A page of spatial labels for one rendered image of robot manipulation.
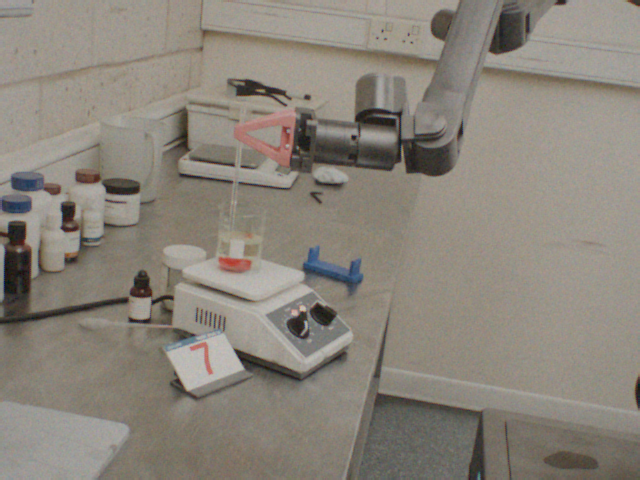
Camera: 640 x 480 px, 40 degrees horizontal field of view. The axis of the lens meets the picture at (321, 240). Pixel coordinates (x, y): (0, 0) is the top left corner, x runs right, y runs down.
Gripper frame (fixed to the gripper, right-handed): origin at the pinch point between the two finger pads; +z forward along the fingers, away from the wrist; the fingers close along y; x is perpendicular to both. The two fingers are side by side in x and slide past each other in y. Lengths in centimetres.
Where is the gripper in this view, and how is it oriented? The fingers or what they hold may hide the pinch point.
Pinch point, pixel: (240, 132)
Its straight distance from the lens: 110.2
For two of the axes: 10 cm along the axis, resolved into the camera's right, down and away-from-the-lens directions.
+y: 0.6, 3.0, -9.5
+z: -9.9, -1.0, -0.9
